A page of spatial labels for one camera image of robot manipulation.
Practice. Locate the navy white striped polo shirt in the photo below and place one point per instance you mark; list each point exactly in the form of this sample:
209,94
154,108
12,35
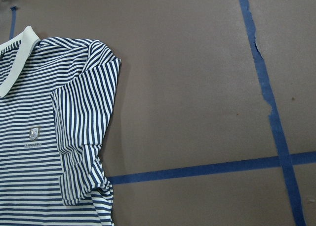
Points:
56,100

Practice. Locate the brown table cover mat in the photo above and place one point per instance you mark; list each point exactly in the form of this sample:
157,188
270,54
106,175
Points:
215,114

